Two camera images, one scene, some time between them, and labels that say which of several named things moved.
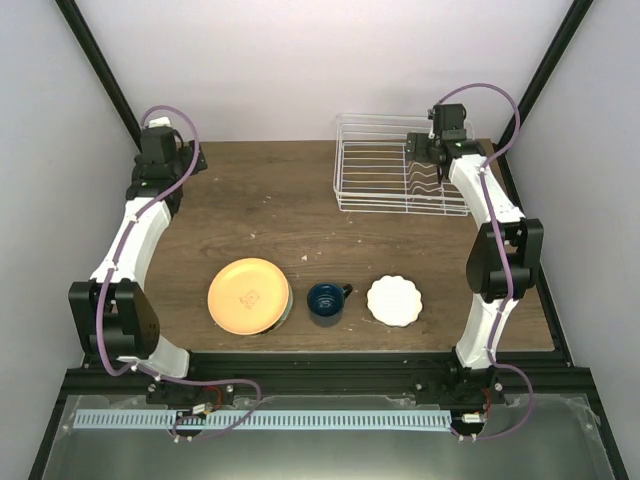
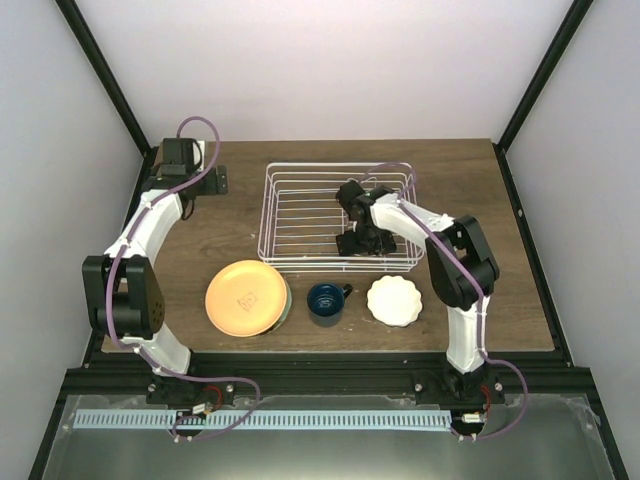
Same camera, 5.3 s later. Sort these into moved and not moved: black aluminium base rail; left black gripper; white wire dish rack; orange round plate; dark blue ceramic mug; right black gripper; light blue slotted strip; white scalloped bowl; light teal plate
Moved: left black gripper; right black gripper; white wire dish rack
Not moved: white scalloped bowl; black aluminium base rail; light blue slotted strip; dark blue ceramic mug; light teal plate; orange round plate
